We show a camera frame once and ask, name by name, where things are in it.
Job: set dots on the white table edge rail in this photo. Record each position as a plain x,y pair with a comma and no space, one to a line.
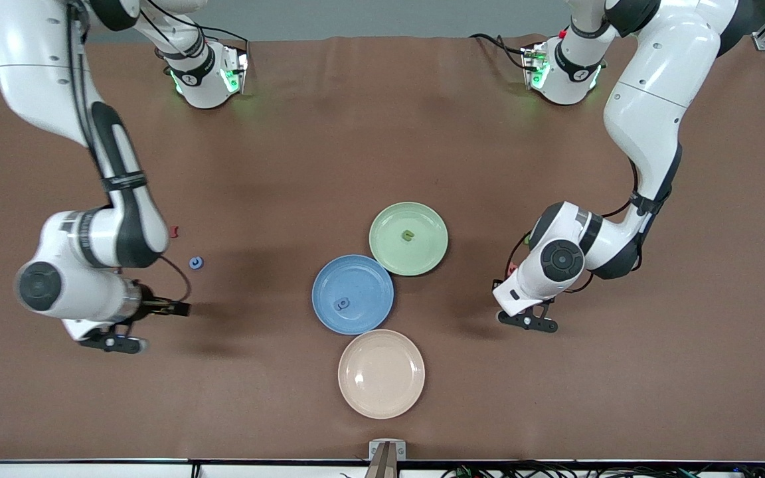
57,470

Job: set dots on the brown table cover sheet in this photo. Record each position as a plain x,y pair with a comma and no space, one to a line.
157,411

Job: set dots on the blue plate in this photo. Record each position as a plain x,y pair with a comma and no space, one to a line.
362,279

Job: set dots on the blue foam letter a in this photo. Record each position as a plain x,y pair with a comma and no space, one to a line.
337,304

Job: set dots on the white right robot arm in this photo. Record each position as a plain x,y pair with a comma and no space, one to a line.
24,66

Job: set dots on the blue foam letter c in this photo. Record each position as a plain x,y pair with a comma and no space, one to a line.
191,263

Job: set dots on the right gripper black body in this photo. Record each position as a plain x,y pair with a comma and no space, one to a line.
155,306

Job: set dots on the light green plate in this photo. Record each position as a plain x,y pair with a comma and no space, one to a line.
389,255

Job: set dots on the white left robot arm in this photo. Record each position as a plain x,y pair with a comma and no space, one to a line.
655,99

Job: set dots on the beige plate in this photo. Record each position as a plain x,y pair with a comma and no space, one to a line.
381,374

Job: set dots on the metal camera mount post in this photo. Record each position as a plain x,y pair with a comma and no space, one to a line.
386,458

